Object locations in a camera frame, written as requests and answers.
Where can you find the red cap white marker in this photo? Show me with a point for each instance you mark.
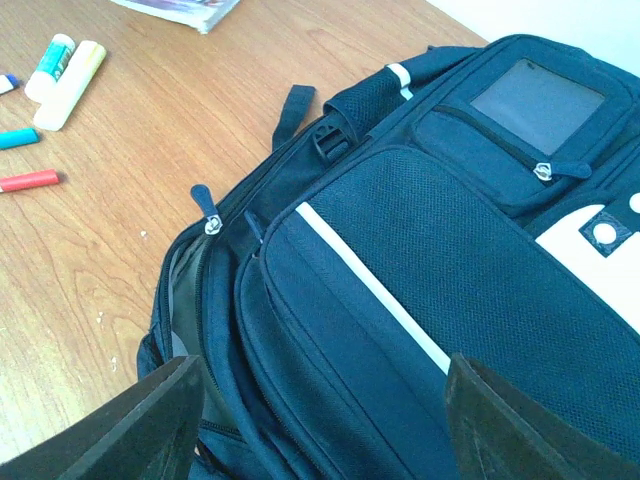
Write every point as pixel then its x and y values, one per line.
pixel 29 180

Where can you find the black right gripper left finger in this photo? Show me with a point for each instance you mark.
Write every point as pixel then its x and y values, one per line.
pixel 147 432

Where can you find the green cap white marker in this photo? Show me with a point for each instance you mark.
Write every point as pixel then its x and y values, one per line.
pixel 50 68

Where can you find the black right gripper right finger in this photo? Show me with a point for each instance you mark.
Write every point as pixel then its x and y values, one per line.
pixel 498 432

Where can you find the teal cap white marker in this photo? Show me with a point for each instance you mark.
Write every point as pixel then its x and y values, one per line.
pixel 17 138

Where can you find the navy blue backpack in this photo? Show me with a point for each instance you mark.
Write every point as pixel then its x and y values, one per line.
pixel 479 204

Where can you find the purple cap white marker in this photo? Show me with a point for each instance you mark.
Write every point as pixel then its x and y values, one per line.
pixel 8 83

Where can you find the pink illustrated book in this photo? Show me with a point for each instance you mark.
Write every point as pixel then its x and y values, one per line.
pixel 199 15

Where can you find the yellow highlighter marker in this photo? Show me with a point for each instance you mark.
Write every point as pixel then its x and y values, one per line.
pixel 58 106

